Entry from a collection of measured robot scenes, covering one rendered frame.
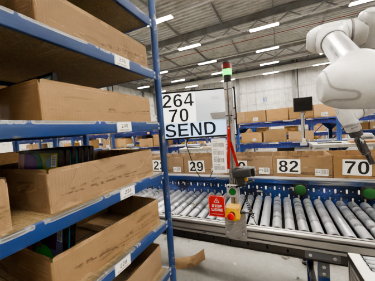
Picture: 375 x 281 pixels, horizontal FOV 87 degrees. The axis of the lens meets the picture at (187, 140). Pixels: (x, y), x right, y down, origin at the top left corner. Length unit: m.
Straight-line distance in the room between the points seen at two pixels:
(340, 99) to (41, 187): 0.86
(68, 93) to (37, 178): 0.21
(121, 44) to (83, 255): 0.63
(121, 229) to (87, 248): 0.12
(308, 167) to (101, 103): 1.49
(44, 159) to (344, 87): 0.88
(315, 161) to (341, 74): 1.04
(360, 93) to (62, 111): 0.81
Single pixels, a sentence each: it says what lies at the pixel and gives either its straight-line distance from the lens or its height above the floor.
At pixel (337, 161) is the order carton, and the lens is 1.76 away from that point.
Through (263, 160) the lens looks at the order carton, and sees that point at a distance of 1.72.
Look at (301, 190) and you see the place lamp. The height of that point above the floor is 0.81.
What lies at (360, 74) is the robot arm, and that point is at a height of 1.43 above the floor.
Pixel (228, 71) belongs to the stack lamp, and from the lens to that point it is 1.16.
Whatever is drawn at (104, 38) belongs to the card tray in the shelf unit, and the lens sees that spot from 0.70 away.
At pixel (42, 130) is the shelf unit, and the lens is 0.49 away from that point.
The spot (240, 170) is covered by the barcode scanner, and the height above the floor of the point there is 1.07.
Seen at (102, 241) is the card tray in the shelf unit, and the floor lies 1.01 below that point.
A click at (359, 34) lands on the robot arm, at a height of 1.71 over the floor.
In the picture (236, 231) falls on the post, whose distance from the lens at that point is 1.26.
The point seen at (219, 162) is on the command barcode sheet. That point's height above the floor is 1.11.
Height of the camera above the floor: 1.30
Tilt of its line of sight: 3 degrees down
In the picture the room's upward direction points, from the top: 4 degrees counter-clockwise
